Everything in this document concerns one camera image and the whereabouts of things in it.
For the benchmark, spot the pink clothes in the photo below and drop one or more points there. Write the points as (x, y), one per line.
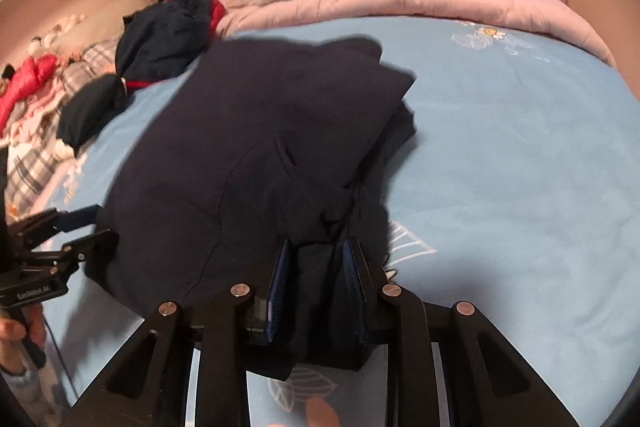
(37, 119)

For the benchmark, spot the navy zip jacket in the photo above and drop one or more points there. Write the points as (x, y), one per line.
(225, 132)

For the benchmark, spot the red puffer jacket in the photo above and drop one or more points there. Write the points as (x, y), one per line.
(25, 82)

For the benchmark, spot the person's left hand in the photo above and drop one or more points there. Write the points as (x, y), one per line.
(10, 329)

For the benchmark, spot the pink quilt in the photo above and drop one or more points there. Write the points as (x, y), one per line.
(500, 2)

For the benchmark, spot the blue floral bed sheet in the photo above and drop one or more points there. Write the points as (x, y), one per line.
(500, 157)

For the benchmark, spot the white plush toys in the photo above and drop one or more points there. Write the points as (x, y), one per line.
(50, 39)

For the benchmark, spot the white cloth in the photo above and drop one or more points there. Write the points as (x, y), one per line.
(64, 151)

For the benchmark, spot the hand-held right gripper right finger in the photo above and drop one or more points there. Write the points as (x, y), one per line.
(352, 292)

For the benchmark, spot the crumpled navy garment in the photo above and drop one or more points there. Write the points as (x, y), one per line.
(160, 32)

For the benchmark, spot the person's left forearm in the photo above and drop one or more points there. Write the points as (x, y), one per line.
(25, 389)

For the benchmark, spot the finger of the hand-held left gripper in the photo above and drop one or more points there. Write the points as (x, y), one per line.
(75, 217)
(92, 247)

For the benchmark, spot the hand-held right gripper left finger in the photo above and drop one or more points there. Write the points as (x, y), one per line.
(277, 297)

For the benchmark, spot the folded dark garment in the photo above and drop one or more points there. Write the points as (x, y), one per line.
(90, 107)

